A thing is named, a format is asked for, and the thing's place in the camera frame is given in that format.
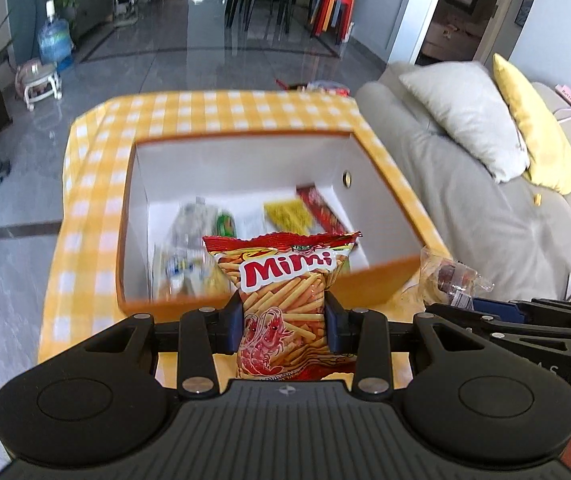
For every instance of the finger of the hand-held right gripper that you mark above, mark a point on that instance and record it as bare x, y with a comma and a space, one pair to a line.
465, 325
540, 312

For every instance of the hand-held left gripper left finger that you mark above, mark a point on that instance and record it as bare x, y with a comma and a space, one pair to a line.
230, 330

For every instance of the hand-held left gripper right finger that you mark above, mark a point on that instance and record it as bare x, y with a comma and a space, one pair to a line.
334, 327

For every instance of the red shrimp stick packet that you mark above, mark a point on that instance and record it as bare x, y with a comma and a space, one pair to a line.
285, 300

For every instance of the white blue snack packet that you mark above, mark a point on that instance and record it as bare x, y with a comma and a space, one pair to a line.
185, 270

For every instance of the red snack packet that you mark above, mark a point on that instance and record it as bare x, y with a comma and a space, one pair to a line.
323, 210

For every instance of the yellow noodle packet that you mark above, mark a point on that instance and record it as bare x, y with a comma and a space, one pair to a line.
289, 216

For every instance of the orange cardboard box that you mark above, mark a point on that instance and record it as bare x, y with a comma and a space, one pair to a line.
265, 175

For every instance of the clear wrapped dark snack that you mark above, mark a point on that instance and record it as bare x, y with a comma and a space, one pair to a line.
453, 275

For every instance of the grey sofa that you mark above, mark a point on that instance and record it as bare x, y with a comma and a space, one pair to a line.
490, 220

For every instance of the yellow crumb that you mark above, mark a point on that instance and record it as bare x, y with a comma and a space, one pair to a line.
536, 199

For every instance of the yellow pillow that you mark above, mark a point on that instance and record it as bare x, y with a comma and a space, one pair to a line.
540, 130

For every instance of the yellow checkered tablecloth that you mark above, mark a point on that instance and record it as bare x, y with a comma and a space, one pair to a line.
95, 170

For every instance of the grey pillow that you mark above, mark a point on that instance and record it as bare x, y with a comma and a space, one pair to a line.
465, 110

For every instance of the red wrapper on floor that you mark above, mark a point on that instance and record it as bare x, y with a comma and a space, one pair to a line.
315, 86

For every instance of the small white wheeled stool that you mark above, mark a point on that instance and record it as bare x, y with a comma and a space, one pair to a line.
37, 82

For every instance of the stacked orange red stools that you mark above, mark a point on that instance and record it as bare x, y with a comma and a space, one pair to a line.
333, 10

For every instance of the blue water jug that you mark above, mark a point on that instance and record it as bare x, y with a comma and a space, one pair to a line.
55, 40

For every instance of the framed wall picture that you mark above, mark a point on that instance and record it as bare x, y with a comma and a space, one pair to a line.
525, 7

